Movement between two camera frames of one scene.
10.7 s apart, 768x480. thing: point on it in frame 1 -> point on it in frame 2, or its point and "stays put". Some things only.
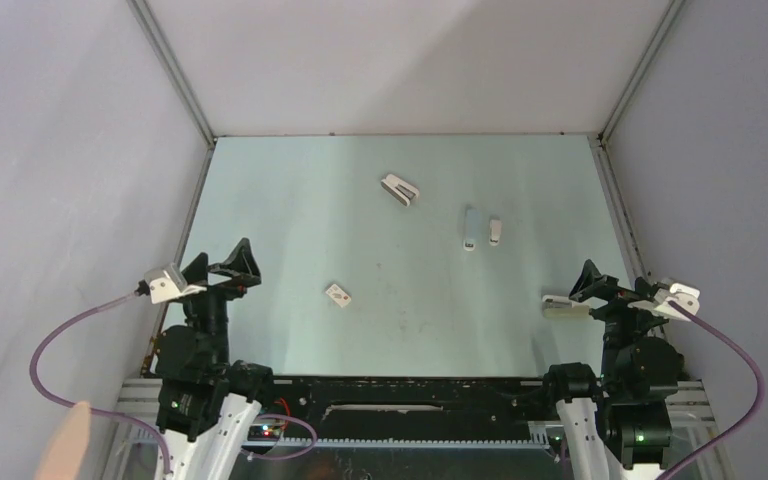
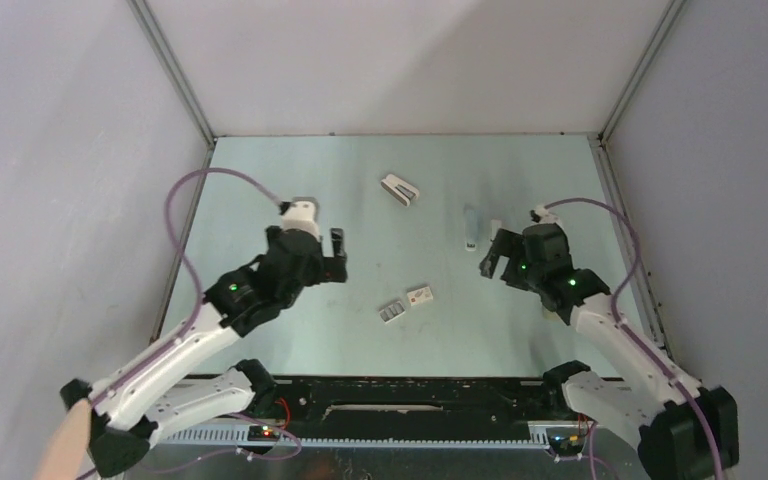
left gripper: [241, 266] -> [330, 268]
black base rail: [421, 410] stays put
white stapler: [399, 189] stays put
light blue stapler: [472, 226] stays put
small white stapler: [495, 232] stays put
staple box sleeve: [338, 295] -> [419, 296]
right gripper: [592, 281] -> [511, 245]
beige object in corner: [64, 455] stays put
